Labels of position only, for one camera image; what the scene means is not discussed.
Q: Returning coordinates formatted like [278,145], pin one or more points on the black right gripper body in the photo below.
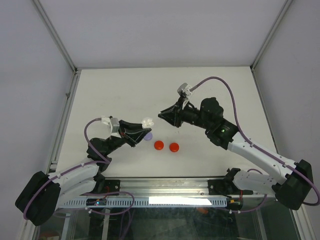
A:
[187,114]

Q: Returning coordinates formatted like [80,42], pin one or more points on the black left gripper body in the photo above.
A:
[128,137]

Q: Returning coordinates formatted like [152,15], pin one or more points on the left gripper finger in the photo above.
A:
[136,136]
[129,126]

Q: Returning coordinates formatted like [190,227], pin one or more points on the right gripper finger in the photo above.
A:
[170,111]
[169,117]

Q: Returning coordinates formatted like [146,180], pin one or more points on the purple earbud case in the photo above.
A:
[148,136]

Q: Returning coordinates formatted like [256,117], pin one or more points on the white earbud case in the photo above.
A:
[147,122]

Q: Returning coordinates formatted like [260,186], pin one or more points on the orange earbud case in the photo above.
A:
[174,147]
[158,145]

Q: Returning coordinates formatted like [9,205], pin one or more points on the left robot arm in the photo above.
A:
[45,192]

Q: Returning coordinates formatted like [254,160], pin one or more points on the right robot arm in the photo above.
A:
[285,179]

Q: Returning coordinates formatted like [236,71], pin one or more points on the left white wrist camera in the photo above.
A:
[112,124]

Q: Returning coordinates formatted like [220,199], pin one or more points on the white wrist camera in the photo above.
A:
[112,124]
[184,91]

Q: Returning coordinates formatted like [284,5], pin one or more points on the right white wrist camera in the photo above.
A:
[184,91]

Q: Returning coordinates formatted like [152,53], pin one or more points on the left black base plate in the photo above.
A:
[104,187]

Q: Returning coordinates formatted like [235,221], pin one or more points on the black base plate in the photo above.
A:
[104,187]
[224,188]

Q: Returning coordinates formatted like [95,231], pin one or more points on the white slotted cable duct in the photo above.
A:
[146,202]

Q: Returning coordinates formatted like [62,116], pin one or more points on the aluminium mounting rail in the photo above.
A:
[177,186]

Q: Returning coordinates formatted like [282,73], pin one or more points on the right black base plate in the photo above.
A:
[224,188]

